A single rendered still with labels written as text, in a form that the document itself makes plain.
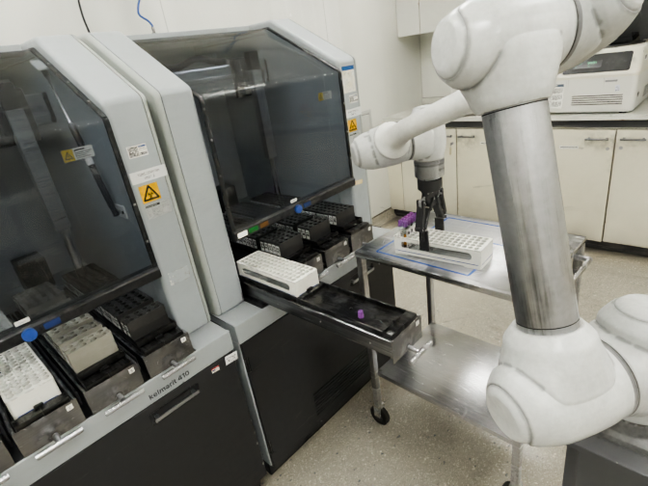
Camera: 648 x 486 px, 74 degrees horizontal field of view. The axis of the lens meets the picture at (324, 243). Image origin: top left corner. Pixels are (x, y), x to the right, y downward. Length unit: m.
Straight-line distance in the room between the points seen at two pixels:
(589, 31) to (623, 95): 2.30
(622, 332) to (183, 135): 1.11
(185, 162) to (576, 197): 2.62
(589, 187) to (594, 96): 0.56
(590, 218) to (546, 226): 2.56
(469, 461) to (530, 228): 1.27
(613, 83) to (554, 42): 2.36
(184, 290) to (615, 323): 1.07
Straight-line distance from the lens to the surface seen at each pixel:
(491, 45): 0.71
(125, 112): 1.22
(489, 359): 1.87
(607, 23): 0.84
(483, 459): 1.90
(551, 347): 0.80
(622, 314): 0.94
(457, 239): 1.40
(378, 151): 1.19
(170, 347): 1.28
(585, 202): 3.29
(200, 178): 1.31
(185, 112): 1.29
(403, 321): 1.13
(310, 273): 1.31
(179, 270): 1.33
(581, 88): 3.16
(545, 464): 1.93
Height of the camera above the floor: 1.47
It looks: 24 degrees down
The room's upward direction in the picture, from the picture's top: 9 degrees counter-clockwise
